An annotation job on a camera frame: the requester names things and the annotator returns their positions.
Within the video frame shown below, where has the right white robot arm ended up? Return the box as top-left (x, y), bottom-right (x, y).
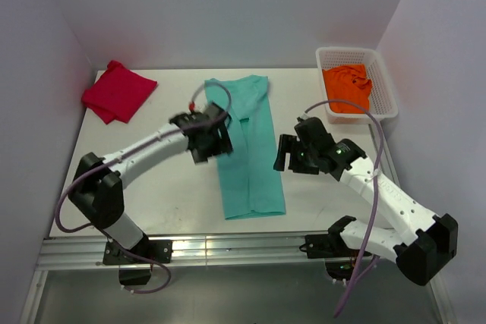
top-left (273, 117), bottom-right (459, 286)

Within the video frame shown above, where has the aluminium rail frame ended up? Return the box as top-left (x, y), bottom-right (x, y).
top-left (18, 121), bottom-right (456, 324)

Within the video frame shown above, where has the teal t shirt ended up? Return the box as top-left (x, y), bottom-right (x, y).
top-left (205, 75), bottom-right (286, 220)

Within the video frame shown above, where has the folded red t shirt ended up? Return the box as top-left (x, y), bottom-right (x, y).
top-left (81, 60), bottom-right (158, 124)

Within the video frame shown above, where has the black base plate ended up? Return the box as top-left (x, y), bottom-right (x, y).
top-left (298, 233), bottom-right (346, 259)
top-left (103, 240), bottom-right (172, 266)

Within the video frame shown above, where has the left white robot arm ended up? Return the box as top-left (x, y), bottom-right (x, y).
top-left (68, 102), bottom-right (232, 257)

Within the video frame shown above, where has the orange t shirt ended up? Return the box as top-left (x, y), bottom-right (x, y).
top-left (322, 64), bottom-right (372, 114)

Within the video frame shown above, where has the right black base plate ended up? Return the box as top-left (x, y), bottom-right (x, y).
top-left (298, 233), bottom-right (346, 259)

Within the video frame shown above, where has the white plastic basket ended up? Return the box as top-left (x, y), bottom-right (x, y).
top-left (315, 46), bottom-right (398, 121)

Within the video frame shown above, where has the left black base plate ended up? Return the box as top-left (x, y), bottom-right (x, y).
top-left (103, 240), bottom-right (172, 266)

